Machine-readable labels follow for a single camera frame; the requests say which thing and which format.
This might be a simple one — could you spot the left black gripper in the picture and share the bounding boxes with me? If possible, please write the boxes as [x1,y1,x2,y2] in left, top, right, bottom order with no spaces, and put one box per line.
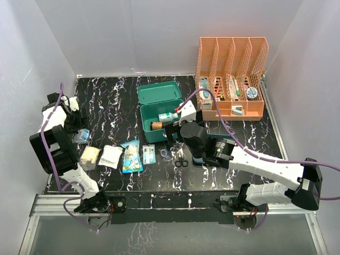
[64,108,91,134]

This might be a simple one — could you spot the white green medicine bottle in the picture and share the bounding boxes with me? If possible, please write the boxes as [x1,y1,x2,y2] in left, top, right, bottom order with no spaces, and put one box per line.
[158,113,179,123]

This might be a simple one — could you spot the clear bag blue items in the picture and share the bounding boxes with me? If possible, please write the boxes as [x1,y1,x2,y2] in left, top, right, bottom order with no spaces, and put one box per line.
[73,129,90,144]

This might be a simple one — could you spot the brown bottle orange cap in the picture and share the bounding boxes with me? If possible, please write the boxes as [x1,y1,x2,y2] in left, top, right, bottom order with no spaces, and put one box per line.
[150,122,164,131]

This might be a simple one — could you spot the green medicine kit box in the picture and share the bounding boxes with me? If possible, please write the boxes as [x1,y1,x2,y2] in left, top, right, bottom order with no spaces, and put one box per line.
[138,81,183,143]

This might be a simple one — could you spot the blue cotton swab bag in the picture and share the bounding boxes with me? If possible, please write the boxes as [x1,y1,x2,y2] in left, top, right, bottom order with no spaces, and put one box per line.
[121,140,143,174]

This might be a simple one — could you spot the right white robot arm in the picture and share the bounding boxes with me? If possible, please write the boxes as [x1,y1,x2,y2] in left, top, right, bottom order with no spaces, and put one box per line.
[164,116,322,211]

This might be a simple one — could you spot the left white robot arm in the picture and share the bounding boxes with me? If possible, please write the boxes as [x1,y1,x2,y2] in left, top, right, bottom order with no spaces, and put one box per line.
[29,92,110,213]

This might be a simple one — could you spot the small white red box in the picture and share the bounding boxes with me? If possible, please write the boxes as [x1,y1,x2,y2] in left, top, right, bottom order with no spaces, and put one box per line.
[200,99,213,111]

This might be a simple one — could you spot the blue brush blister pack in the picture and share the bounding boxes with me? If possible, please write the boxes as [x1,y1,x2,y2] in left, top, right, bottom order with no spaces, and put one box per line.
[199,76,213,99]

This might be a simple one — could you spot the clear bag with rubber bands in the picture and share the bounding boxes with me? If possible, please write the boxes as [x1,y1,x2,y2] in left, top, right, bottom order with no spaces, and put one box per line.
[159,147,172,162]

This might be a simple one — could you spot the blue divided tray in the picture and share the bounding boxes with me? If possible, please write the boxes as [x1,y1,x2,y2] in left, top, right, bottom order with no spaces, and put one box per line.
[192,134,236,169]

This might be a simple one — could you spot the red pencil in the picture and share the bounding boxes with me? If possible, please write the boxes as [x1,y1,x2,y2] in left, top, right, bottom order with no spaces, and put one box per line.
[214,80,222,97]

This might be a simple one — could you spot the beige bandage pack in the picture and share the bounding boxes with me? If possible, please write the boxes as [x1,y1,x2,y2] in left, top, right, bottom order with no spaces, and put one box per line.
[80,146,101,171]

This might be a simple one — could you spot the white blue bandage box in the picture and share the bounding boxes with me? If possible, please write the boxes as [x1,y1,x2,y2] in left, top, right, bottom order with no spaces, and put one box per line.
[142,144,156,165]

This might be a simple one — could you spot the white gauze packet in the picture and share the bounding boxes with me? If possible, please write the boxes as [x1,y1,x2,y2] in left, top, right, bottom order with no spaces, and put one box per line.
[98,145,123,169]

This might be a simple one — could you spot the teal white small box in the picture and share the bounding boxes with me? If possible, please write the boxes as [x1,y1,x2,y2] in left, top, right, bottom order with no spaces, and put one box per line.
[231,105,243,116]

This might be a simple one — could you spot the white tube in organizer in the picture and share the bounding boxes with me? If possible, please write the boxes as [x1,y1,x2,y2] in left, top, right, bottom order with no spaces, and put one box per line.
[229,76,241,101]

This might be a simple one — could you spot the orange file organizer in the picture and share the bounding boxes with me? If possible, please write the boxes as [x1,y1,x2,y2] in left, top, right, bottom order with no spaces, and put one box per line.
[195,37,269,121]

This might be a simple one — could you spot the round blue white tin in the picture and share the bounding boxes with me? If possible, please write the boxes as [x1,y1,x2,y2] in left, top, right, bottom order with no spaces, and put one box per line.
[245,87,259,100]

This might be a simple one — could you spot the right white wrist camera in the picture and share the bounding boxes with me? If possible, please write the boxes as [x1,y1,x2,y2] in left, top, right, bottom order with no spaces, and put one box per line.
[175,100,197,126]

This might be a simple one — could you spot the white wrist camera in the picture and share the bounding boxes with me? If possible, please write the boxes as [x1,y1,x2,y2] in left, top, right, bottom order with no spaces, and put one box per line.
[61,95,79,112]
[175,100,197,126]

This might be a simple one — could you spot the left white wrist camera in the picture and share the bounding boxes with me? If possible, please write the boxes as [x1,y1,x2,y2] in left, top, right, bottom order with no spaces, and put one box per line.
[61,95,79,112]

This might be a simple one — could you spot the black handled scissors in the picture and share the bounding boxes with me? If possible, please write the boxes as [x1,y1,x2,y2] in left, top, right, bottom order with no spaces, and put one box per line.
[175,149,189,167]

